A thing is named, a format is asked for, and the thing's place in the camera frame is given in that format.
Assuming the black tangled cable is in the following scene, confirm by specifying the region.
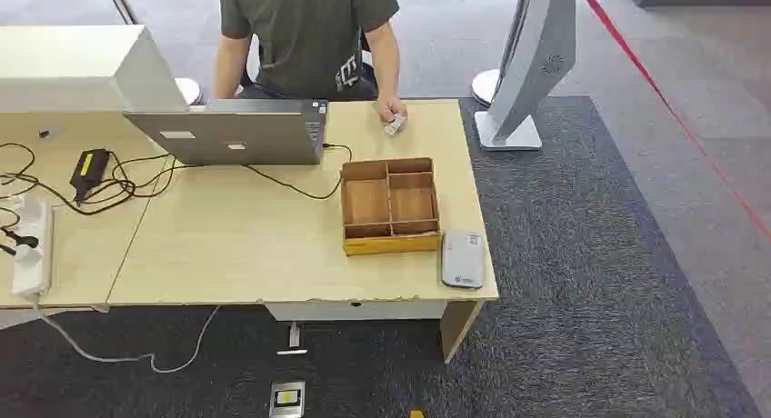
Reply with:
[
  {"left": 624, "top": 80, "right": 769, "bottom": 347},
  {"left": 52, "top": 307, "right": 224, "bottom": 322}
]
[{"left": 0, "top": 142, "right": 182, "bottom": 217}]

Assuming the black slanted pole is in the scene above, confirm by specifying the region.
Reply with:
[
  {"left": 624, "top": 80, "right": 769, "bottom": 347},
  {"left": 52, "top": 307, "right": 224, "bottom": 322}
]
[{"left": 101, "top": 0, "right": 139, "bottom": 26}]

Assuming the white round stand base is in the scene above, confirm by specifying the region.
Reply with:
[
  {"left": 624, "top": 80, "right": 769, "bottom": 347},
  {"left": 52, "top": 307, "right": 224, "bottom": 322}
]
[
  {"left": 175, "top": 76, "right": 204, "bottom": 106},
  {"left": 470, "top": 68, "right": 502, "bottom": 108}
]

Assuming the white floor cable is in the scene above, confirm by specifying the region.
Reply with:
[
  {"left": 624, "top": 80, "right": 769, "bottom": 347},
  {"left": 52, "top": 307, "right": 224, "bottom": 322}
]
[{"left": 33, "top": 294, "right": 222, "bottom": 375}]

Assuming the white desk bracket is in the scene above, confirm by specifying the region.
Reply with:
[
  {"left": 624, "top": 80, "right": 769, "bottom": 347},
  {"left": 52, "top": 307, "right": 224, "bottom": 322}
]
[{"left": 275, "top": 322, "right": 309, "bottom": 357}]

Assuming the metal floor socket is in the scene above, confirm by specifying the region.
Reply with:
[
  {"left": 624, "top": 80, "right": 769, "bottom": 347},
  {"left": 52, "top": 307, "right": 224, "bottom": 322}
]
[{"left": 268, "top": 381, "right": 306, "bottom": 418}]

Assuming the white power strip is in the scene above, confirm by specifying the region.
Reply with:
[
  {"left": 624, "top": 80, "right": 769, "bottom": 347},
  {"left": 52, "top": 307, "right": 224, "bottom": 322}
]
[{"left": 10, "top": 196, "right": 55, "bottom": 298}]

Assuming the red barrier tape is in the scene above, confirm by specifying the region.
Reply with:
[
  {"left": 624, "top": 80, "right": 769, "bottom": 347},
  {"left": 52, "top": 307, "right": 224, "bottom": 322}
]
[{"left": 575, "top": 0, "right": 771, "bottom": 243}]

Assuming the pale wooden desk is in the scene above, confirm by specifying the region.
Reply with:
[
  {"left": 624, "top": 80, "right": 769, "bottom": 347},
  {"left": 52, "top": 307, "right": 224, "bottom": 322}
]
[
  {"left": 106, "top": 99, "right": 500, "bottom": 364},
  {"left": 0, "top": 111, "right": 177, "bottom": 333}
]

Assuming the person's left hand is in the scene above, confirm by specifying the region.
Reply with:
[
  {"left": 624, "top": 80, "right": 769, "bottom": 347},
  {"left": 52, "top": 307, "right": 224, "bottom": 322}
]
[{"left": 373, "top": 95, "right": 409, "bottom": 127}]

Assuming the grey card reader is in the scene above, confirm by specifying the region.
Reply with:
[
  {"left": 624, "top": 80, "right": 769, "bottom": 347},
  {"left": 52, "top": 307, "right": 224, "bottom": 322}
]
[{"left": 440, "top": 229, "right": 487, "bottom": 291}]

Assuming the grey laptop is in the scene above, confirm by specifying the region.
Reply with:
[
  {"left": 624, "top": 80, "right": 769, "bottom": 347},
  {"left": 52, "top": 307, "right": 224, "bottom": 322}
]
[{"left": 125, "top": 98, "right": 329, "bottom": 166}]

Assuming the wooden compartment box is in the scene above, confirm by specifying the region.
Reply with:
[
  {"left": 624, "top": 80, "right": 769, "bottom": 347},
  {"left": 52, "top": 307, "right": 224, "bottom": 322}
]
[{"left": 339, "top": 157, "right": 442, "bottom": 257}]

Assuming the person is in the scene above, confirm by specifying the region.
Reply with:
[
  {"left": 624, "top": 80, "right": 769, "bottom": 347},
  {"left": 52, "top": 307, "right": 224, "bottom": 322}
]
[{"left": 214, "top": 0, "right": 409, "bottom": 127}]

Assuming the grey standing display kiosk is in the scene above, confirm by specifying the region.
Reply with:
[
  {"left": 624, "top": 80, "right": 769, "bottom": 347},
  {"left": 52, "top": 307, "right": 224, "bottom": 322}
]
[{"left": 474, "top": 0, "right": 578, "bottom": 152}]

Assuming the black plug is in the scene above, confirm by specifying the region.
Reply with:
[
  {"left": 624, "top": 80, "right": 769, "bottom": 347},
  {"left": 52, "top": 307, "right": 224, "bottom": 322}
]
[{"left": 0, "top": 224, "right": 41, "bottom": 257}]

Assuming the black laptop cable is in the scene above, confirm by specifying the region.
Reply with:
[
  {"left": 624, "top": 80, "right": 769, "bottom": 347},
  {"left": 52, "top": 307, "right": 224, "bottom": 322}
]
[{"left": 240, "top": 142, "right": 355, "bottom": 202}]

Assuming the black power adapter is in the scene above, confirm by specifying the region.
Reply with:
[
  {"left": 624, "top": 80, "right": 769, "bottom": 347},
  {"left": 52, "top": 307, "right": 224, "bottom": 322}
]
[{"left": 69, "top": 148, "right": 114, "bottom": 204}]

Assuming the large pale desk box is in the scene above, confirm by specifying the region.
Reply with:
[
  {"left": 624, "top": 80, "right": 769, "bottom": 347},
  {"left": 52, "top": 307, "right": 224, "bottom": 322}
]
[{"left": 0, "top": 25, "right": 190, "bottom": 115}]

